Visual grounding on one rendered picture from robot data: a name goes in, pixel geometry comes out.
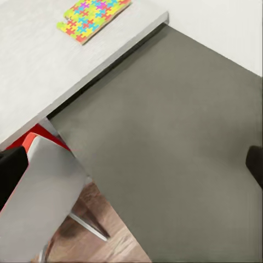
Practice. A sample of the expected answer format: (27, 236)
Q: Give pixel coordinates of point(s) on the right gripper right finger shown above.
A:
(254, 163)

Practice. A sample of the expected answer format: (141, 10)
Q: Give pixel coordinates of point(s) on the jigsaw puzzle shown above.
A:
(89, 16)

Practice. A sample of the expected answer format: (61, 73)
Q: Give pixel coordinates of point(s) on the swivel chair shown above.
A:
(42, 199)

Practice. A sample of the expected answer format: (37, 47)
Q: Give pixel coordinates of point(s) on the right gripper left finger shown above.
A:
(13, 164)

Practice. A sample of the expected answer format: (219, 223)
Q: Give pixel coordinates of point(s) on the desk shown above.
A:
(161, 123)

